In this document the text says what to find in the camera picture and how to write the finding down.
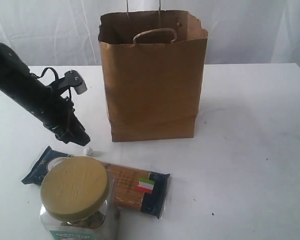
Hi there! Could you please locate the spaghetti packet navy blue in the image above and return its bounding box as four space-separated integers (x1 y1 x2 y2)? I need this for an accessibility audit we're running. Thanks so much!
21 146 170 219

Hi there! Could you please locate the white curtain backdrop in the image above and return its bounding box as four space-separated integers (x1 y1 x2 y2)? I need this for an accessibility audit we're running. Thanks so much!
0 0 300 66

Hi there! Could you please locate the brown paper bag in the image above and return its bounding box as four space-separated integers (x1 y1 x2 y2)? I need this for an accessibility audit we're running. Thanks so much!
98 9 208 142

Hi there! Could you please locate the clear jar gold lid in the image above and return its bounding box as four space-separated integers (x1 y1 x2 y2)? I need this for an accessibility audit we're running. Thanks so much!
40 156 120 240

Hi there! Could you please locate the white wrapped candy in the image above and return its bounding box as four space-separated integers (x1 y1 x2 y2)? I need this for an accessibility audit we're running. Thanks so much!
83 146 94 156

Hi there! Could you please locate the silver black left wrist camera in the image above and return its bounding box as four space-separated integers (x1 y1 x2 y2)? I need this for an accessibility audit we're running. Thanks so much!
50 70 88 96

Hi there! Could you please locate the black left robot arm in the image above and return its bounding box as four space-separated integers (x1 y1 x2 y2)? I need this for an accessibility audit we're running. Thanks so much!
0 43 91 146

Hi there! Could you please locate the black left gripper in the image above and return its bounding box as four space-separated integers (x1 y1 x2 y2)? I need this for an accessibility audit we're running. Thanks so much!
42 97 91 146

